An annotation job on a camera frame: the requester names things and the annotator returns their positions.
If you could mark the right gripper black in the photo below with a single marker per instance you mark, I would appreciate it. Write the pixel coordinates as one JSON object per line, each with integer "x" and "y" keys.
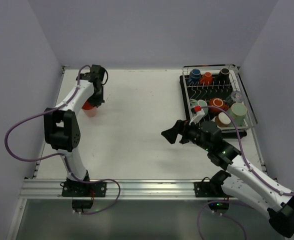
{"x": 185, "y": 132}

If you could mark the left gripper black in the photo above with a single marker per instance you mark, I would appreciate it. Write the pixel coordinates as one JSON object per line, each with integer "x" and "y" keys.
{"x": 97, "y": 99}

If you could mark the pink plastic cup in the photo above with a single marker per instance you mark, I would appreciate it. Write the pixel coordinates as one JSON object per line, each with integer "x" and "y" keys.
{"x": 89, "y": 109}

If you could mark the pale green mug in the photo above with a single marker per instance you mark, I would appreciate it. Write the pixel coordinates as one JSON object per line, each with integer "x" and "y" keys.
{"x": 238, "y": 112}
{"x": 194, "y": 103}

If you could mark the steel cup with cork base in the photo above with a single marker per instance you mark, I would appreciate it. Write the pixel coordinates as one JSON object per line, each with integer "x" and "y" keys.
{"x": 222, "y": 120}

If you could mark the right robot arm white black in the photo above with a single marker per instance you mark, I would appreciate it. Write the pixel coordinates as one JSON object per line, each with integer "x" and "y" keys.
{"x": 240, "y": 178}

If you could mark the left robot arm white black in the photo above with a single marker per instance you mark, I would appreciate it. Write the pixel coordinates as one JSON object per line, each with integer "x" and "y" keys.
{"x": 61, "y": 127}

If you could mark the red glazed round cup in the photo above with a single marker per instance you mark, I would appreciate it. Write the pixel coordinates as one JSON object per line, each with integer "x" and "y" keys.
{"x": 217, "y": 105}

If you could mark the black drip tray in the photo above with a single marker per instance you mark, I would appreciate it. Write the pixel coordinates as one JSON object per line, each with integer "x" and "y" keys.
{"x": 199, "y": 91}

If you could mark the blue cup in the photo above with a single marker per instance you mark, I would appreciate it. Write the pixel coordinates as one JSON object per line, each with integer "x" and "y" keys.
{"x": 194, "y": 76}

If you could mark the orange cup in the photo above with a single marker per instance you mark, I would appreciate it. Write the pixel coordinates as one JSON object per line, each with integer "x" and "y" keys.
{"x": 206, "y": 79}

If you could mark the clear glass cup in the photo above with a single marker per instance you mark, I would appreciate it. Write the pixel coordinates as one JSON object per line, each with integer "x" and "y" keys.
{"x": 235, "y": 97}

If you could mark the black cup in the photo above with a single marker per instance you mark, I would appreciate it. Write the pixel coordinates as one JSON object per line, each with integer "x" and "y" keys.
{"x": 223, "y": 75}

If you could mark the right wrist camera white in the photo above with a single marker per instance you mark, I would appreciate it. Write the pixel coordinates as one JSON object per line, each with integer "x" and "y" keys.
{"x": 197, "y": 114}

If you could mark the wire dish rack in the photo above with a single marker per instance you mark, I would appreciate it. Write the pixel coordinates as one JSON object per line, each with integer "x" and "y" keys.
{"x": 251, "y": 118}

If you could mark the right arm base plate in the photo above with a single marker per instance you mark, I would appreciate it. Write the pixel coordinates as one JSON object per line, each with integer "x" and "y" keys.
{"x": 208, "y": 188}

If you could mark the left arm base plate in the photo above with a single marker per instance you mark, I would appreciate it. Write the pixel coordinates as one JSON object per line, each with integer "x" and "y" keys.
{"x": 76, "y": 189}

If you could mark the aluminium mounting rail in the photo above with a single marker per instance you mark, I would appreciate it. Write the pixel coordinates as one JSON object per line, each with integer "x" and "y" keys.
{"x": 50, "y": 189}

